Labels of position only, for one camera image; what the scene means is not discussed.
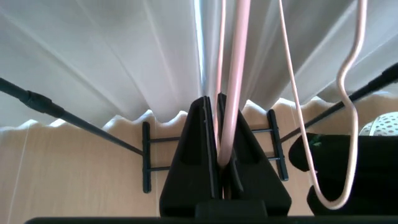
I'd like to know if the white laundry basket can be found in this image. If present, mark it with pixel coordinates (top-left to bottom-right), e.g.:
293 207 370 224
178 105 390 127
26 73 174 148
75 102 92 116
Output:
359 111 398 137

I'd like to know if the black garment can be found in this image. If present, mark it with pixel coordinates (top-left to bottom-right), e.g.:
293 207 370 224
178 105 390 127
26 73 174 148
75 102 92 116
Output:
288 133 398 217

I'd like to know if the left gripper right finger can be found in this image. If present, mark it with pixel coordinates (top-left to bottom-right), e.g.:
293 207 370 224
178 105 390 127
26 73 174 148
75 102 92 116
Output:
217 92 292 217

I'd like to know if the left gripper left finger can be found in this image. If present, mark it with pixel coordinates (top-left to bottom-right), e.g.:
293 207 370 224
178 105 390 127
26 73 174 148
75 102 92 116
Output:
159 96 223 218

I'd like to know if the black clothes rack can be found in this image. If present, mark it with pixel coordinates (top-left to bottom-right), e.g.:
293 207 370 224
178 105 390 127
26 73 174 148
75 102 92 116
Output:
0 62 398 194

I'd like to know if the pink clothes hanger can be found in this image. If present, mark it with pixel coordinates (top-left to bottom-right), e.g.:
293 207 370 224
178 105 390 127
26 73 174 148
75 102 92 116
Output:
277 0 368 210
213 0 252 170

